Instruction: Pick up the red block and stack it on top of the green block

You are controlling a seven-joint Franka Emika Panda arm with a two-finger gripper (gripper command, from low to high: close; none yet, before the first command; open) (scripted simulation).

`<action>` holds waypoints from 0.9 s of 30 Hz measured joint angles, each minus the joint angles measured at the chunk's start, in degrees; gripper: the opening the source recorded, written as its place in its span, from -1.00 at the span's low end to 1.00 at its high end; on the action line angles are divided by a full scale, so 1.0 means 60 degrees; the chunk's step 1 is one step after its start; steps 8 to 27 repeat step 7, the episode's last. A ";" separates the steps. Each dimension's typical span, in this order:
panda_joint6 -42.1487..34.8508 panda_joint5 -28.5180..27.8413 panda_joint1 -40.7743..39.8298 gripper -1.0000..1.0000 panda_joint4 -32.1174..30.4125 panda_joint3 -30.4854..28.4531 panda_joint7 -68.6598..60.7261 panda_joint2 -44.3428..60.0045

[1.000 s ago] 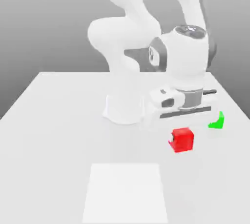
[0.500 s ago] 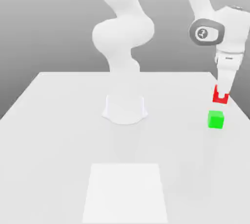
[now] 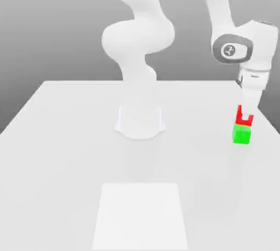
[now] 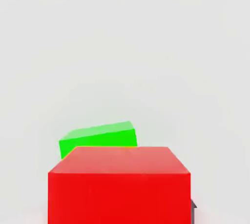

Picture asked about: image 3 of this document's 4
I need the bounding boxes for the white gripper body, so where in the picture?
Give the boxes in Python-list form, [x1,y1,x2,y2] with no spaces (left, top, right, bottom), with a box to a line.
[242,88,264,113]

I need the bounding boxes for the small green cube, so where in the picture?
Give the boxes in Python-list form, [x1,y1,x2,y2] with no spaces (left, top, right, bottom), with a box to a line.
[232,123,252,146]

